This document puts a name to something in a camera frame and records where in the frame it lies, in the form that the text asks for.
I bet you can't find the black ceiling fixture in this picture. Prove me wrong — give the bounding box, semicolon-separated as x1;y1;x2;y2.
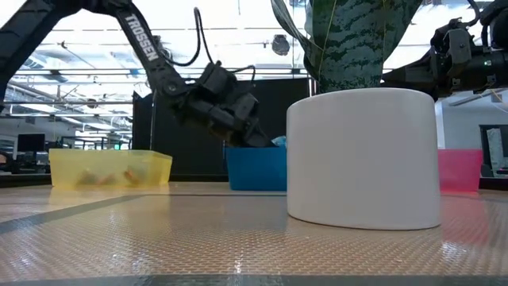
271;34;291;56

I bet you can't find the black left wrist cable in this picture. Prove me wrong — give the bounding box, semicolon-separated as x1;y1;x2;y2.
160;6;257;84

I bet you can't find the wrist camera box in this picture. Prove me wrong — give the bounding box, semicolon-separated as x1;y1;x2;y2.
430;17;474;55
197;60;239;100

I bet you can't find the black computer monitor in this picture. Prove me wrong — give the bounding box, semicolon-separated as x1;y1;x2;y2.
16;133;46;154

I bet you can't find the blue plastic bin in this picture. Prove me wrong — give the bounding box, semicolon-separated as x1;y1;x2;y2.
225;145;288;192

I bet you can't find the red plastic bin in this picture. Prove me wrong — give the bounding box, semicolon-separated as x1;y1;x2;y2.
437;149;484;195

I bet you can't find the silicone baking mat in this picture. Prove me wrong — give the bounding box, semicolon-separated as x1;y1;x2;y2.
0;193;508;285

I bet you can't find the black aluminium rig frame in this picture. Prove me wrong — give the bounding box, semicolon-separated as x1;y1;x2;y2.
0;172;508;191

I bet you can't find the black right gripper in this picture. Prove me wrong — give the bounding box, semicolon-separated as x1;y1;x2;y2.
380;48;480;101

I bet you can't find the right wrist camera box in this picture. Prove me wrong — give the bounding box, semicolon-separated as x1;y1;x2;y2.
430;17;474;55

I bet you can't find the green snake plant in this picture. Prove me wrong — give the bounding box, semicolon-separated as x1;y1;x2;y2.
271;0;424;95

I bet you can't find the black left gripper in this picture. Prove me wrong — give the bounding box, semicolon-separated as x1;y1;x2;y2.
175;92;275;149

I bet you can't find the black partition panel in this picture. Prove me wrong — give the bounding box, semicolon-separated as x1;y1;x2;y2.
132;79;224;176
224;78;311;150

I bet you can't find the ring light stand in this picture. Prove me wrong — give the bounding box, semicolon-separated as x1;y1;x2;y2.
149;91;157;151

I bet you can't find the black framed board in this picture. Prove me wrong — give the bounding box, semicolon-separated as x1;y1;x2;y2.
479;124;508;179

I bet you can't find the yellow plastic bin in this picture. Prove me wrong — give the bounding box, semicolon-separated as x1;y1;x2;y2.
48;148;174;190

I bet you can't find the white round plant pot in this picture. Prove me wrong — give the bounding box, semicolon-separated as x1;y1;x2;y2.
286;87;442;231

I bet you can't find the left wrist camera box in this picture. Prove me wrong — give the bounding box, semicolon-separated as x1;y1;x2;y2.
197;60;239;100

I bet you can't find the horizontal metal beam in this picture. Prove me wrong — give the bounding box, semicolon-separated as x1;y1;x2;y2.
11;67;310;77

